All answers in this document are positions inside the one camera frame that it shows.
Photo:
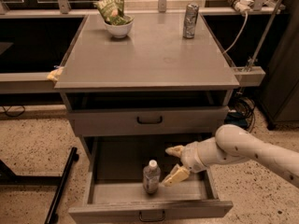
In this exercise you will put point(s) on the yellow tape scrap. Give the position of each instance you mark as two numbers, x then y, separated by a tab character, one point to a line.
55	74

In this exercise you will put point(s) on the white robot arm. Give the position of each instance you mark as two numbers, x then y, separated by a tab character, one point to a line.
231	144

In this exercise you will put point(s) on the silver drink can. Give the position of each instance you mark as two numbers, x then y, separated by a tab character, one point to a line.
190	20

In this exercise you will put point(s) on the grey drawer cabinet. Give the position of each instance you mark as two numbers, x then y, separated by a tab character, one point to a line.
153	67

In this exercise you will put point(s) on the closed grey top drawer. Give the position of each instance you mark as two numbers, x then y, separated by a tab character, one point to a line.
110	122

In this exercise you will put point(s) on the black top drawer handle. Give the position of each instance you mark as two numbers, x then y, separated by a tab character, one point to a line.
149	121

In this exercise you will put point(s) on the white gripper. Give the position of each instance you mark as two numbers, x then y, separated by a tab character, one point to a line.
191	158

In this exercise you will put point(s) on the green snack bag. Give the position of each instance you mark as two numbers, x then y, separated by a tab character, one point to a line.
112	11

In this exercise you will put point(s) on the grey metal rail beam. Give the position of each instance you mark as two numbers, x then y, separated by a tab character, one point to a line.
17	83

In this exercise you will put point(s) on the white ceramic bowl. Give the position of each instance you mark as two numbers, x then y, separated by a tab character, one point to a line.
120	30

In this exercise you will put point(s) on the black drawer handle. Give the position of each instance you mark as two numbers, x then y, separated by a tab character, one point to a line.
152	216
149	121

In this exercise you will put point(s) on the open grey middle drawer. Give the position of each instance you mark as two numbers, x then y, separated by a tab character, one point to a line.
115	190

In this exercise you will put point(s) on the black floor stand bar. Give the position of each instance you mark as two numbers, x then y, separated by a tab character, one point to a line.
52	215

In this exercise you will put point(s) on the black middle drawer handle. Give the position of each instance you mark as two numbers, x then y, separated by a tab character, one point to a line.
152	216

